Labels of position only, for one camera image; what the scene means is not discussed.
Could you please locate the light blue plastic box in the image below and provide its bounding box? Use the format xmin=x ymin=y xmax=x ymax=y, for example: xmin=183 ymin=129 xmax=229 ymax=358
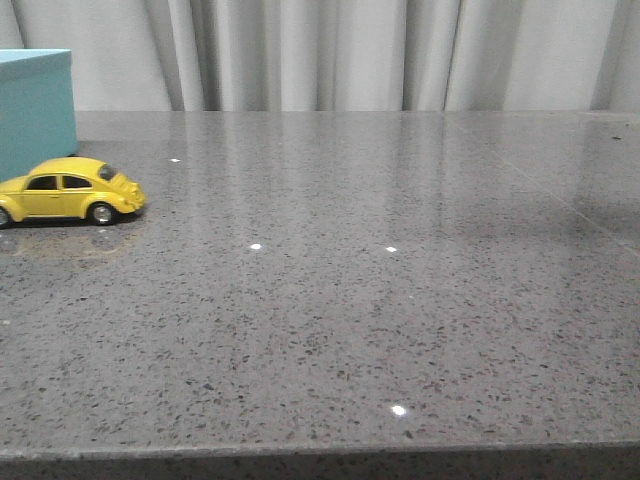
xmin=0 ymin=49 xmax=78 ymax=180

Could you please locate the yellow toy beetle car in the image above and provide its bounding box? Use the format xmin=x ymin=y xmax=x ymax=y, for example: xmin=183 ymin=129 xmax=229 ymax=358
xmin=1 ymin=157 xmax=147 ymax=228

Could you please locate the grey pleated curtain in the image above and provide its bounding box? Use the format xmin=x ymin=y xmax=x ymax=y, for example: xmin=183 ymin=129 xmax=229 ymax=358
xmin=1 ymin=0 xmax=639 ymax=112

